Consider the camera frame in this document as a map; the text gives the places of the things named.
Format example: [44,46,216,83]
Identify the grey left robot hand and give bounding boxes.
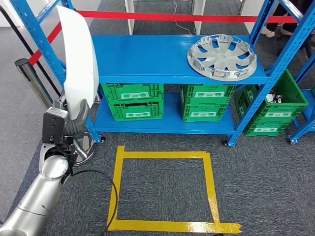
[58,94,90,129]

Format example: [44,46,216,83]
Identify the white curved car trim part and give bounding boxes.
[56,4,100,120]

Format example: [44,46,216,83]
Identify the red barrier belt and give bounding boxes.
[76,9,297,24]
[28,21,62,66]

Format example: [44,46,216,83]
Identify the white desk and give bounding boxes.
[124,0,205,35]

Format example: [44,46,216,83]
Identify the silver wheel hubcap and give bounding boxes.
[187,34,257,82]

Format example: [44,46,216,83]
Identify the person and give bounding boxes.
[260,0,315,39]

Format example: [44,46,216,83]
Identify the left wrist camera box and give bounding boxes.
[42,107,69,145]

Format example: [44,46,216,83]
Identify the black floor cable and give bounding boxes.
[0,4,61,97]

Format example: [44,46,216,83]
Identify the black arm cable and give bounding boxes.
[66,169,119,236]

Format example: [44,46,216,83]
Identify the white floor cable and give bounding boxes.
[173,0,195,35]

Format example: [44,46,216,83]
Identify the white adapter with black cables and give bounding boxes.
[266,92,283,105]

